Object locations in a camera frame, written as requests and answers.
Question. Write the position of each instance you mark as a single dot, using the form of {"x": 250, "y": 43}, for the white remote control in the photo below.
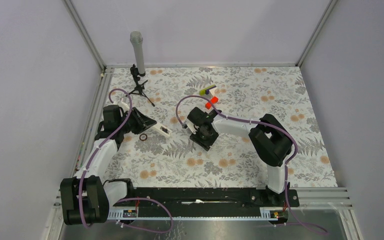
{"x": 162, "y": 130}

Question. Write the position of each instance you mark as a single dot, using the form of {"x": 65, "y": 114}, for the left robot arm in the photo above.
{"x": 83, "y": 197}

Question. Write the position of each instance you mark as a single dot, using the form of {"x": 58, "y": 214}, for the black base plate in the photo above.
{"x": 171, "y": 197}

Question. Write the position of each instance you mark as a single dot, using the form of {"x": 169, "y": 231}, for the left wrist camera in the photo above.
{"x": 125, "y": 106}

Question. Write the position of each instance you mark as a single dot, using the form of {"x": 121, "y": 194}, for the grey microphone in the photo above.
{"x": 136, "y": 40}

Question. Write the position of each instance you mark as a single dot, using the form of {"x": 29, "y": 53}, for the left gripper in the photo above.
{"x": 143, "y": 122}

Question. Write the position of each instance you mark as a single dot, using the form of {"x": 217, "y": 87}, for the red orange block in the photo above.
{"x": 211, "y": 102}

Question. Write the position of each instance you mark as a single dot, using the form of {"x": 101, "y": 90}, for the floral patterned mat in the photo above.
{"x": 249, "y": 92}

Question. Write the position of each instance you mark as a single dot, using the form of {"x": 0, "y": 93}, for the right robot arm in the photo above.
{"x": 271, "y": 141}

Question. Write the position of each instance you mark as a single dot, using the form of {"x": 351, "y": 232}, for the white slotted cable duct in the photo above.
{"x": 195, "y": 213}

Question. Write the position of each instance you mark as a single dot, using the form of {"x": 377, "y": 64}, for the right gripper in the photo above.
{"x": 205, "y": 145}

